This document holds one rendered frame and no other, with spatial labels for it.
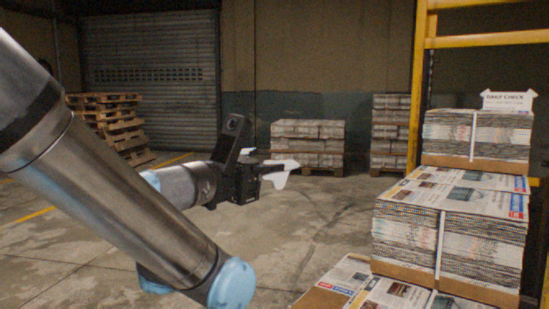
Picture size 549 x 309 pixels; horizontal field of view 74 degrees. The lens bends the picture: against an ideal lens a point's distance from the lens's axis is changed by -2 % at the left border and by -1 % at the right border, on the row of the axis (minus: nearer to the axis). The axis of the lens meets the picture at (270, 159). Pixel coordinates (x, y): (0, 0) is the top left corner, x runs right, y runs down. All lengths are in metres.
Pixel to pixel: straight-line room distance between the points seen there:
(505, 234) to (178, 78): 7.71
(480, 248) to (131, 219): 0.89
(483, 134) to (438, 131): 0.16
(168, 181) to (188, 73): 7.69
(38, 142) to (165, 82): 8.16
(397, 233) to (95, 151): 0.91
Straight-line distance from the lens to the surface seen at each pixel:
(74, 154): 0.36
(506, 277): 1.12
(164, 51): 8.51
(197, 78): 8.15
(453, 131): 1.63
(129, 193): 0.39
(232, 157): 0.66
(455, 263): 1.12
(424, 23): 2.22
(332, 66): 7.53
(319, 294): 1.51
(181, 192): 0.58
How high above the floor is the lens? 1.38
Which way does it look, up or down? 11 degrees down
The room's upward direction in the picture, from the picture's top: straight up
